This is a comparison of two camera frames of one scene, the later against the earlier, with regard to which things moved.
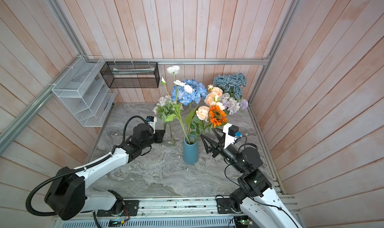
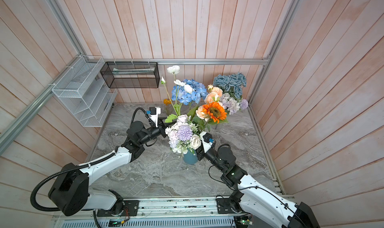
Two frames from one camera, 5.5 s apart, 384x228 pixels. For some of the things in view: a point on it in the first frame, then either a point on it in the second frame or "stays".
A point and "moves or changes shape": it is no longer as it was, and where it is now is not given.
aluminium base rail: [164, 213] stays
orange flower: [217, 116] moves or changes shape
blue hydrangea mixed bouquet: [188, 90] stays
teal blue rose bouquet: [232, 84] stays
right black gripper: [219, 148] to [200, 151]
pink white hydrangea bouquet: [232, 105] stays
